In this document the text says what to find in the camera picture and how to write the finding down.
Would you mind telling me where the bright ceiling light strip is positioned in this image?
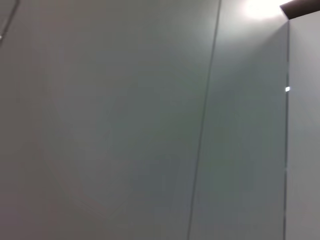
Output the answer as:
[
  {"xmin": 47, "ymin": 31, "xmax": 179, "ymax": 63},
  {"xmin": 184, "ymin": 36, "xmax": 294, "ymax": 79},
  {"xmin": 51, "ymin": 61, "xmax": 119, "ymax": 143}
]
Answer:
[{"xmin": 238, "ymin": 0, "xmax": 289, "ymax": 20}]

